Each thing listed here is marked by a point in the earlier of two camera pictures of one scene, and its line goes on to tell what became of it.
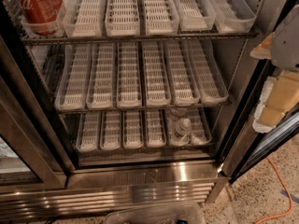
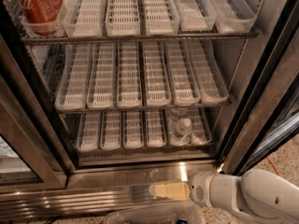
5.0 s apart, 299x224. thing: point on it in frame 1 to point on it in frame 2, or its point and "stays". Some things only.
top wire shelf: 56,39 stays
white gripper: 287,47 to 199,189
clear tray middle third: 129,91 stays
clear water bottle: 183,133 stays
